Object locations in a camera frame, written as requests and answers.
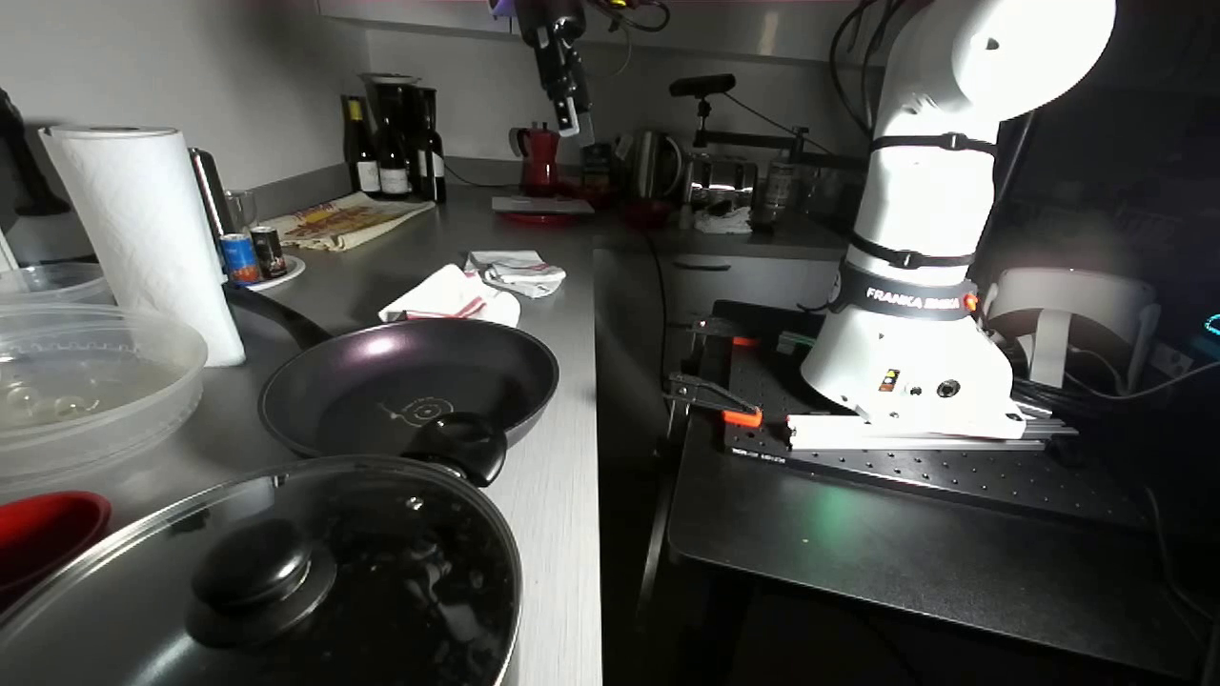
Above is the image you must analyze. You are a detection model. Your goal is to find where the dark brown can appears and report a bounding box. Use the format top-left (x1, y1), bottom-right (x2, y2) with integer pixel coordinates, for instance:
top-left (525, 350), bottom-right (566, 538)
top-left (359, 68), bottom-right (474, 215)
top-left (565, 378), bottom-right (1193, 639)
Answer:
top-left (246, 223), bottom-right (292, 281)

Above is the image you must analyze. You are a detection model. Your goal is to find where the red bowl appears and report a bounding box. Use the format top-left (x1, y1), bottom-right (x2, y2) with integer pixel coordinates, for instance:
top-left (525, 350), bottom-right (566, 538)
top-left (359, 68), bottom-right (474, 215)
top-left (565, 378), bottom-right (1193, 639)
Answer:
top-left (0, 488), bottom-right (119, 617)

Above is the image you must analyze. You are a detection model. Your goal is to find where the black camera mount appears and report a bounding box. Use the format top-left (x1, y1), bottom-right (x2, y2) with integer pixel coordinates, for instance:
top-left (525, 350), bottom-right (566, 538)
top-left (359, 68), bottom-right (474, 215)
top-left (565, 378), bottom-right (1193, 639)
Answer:
top-left (666, 68), bottom-right (817, 169)

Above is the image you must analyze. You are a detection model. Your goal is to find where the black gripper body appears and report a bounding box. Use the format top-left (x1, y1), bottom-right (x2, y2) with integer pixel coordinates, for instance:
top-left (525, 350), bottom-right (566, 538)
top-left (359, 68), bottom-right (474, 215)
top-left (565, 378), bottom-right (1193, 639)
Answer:
top-left (513, 0), bottom-right (592, 104)

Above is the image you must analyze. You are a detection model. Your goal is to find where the small white towel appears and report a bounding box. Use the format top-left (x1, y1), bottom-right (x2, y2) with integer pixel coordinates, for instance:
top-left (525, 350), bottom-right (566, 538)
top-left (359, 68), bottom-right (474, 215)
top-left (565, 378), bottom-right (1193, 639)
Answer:
top-left (375, 258), bottom-right (525, 331)

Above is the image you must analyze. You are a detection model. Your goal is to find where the white plate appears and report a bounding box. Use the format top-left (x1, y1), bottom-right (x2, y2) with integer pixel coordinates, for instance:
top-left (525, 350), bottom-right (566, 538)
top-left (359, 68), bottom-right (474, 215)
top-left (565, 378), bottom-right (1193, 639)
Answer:
top-left (234, 250), bottom-right (307, 298)

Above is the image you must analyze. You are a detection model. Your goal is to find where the white paper towel roll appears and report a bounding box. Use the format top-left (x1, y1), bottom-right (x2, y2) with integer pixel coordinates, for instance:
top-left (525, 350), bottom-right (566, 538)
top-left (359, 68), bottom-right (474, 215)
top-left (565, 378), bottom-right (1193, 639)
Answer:
top-left (35, 121), bottom-right (253, 375)

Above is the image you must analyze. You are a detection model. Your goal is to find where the black orange-handled clamp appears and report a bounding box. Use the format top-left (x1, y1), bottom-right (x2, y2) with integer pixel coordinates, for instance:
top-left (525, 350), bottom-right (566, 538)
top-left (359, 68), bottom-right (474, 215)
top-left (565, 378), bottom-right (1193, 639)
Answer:
top-left (662, 370), bottom-right (770, 437)

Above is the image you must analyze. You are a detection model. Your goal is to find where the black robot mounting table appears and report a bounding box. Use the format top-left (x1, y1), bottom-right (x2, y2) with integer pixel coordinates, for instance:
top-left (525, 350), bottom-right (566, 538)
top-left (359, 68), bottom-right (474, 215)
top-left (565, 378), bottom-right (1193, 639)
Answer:
top-left (661, 298), bottom-right (1220, 682)

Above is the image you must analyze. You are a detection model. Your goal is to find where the black pot with glass lid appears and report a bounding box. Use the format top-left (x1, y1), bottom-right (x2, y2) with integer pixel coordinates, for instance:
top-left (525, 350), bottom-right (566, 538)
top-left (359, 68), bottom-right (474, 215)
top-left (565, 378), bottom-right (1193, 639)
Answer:
top-left (0, 410), bottom-right (525, 686)

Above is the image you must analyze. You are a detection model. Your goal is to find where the grey round canister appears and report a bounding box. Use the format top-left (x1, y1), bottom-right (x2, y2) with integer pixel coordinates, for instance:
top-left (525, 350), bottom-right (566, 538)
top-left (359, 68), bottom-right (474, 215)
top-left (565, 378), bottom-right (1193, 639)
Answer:
top-left (986, 264), bottom-right (1162, 400)

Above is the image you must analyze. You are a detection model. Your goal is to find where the blue can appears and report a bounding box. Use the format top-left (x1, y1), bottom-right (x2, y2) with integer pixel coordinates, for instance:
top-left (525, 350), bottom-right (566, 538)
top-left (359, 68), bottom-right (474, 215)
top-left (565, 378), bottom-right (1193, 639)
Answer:
top-left (217, 230), bottom-right (267, 288)

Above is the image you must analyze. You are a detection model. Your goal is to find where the dark frying pan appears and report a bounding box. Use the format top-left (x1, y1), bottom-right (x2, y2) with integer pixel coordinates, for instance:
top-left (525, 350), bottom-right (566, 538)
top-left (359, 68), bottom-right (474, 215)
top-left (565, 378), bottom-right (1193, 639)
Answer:
top-left (226, 278), bottom-right (565, 464)

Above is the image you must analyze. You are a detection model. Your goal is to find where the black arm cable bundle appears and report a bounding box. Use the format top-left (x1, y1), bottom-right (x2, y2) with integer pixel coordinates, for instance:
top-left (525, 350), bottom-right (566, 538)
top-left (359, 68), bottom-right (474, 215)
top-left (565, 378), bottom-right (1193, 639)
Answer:
top-left (828, 0), bottom-right (925, 136)

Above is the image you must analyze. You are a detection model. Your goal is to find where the dark wine bottle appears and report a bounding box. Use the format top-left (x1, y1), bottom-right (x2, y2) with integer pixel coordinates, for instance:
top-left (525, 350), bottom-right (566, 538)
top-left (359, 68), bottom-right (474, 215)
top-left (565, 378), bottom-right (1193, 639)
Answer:
top-left (411, 89), bottom-right (455, 211)
top-left (340, 90), bottom-right (385, 202)
top-left (376, 80), bottom-right (418, 202)

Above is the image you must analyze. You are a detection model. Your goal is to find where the red moka pot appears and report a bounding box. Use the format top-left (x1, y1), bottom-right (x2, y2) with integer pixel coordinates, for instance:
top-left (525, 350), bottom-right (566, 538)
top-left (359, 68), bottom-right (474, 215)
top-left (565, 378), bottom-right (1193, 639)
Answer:
top-left (511, 119), bottom-right (572, 202)

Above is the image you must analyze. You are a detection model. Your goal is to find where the clear plastic bowl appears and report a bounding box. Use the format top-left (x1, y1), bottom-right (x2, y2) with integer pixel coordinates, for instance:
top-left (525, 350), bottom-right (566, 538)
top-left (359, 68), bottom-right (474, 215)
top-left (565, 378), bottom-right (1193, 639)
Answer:
top-left (0, 302), bottom-right (213, 488)

